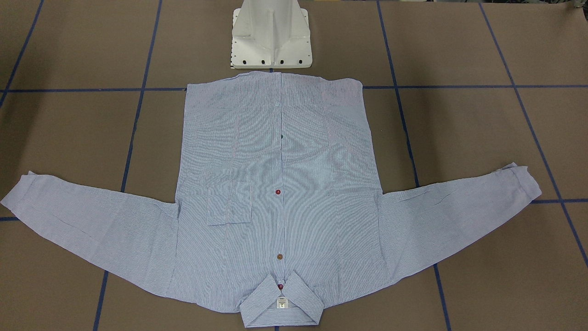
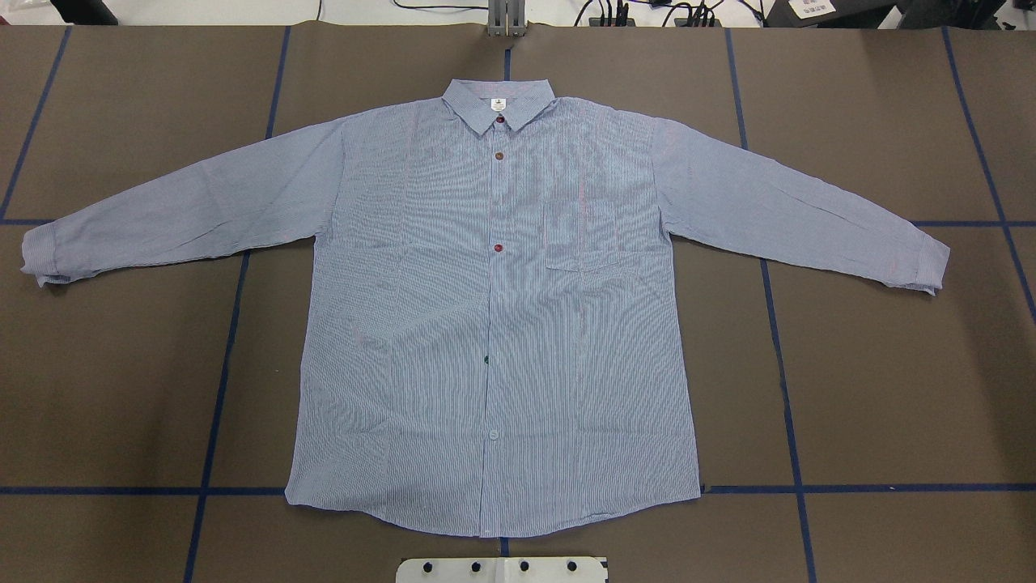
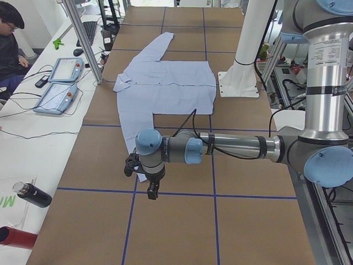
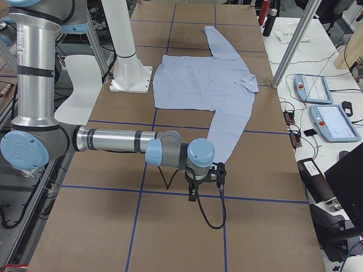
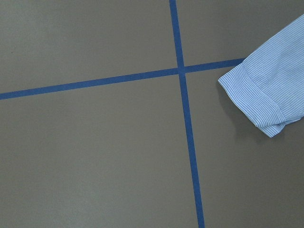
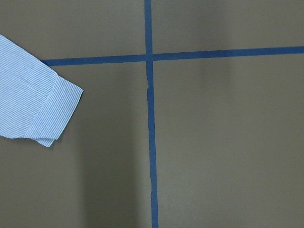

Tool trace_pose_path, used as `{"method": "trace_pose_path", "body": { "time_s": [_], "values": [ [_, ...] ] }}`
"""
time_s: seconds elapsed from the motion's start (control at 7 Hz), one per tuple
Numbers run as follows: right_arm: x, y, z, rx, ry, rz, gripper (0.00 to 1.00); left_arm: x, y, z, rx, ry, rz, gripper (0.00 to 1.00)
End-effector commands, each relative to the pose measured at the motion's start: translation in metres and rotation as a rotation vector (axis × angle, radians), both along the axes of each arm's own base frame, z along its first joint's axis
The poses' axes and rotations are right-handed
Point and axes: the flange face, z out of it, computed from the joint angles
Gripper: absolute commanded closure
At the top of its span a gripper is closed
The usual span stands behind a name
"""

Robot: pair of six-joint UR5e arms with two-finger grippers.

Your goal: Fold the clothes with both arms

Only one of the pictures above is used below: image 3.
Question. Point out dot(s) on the light blue striped shirt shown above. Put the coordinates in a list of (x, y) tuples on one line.
[(149, 86)]

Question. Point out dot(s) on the black bottle with clear cap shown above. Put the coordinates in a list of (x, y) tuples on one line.
[(32, 194)]

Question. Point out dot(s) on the white side table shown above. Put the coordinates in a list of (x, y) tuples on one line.
[(36, 146)]

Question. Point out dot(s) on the lower blue teach pendant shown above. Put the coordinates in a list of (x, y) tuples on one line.
[(56, 98)]

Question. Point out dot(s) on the blue teach pendant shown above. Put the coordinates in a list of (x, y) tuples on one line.
[(66, 69), (56, 98)]

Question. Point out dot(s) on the white central pillar with base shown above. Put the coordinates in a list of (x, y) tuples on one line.
[(240, 79)]

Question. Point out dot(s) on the red cylinder bottle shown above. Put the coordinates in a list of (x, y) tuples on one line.
[(17, 238)]

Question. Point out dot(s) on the upper blue teach pendant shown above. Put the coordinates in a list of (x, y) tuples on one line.
[(66, 69)]

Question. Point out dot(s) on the black mobile phone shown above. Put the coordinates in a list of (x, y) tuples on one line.
[(42, 81)]

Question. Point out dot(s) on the black computer mouse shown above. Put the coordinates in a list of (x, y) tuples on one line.
[(77, 52)]

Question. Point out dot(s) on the black keyboard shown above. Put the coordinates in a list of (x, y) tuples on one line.
[(90, 28)]

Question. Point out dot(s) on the green plastic clip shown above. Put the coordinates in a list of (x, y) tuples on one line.
[(57, 43)]

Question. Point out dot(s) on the seated person in black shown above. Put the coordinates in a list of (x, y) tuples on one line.
[(14, 66)]

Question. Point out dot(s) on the aluminium frame post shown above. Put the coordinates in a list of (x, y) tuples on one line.
[(83, 39)]

